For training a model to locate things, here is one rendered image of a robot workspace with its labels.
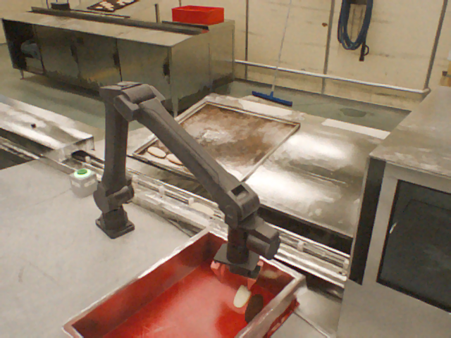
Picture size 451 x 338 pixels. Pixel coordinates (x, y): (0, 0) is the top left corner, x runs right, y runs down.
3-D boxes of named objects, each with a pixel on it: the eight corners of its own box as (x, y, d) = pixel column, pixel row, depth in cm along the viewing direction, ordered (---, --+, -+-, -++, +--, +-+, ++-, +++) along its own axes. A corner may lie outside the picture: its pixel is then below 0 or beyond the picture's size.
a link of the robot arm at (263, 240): (248, 187, 99) (225, 203, 93) (289, 207, 93) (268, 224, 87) (244, 227, 105) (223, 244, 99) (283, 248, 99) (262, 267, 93)
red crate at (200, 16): (171, 20, 487) (170, 8, 480) (189, 16, 513) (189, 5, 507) (207, 24, 463) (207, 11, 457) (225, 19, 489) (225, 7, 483)
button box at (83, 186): (72, 199, 160) (67, 174, 155) (89, 191, 166) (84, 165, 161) (86, 206, 156) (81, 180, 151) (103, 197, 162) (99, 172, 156)
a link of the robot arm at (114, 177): (125, 66, 112) (93, 74, 105) (160, 89, 106) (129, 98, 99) (118, 191, 139) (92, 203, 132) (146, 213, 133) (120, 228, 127)
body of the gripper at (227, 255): (253, 276, 101) (255, 253, 97) (213, 264, 103) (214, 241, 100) (260, 259, 106) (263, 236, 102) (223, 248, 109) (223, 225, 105)
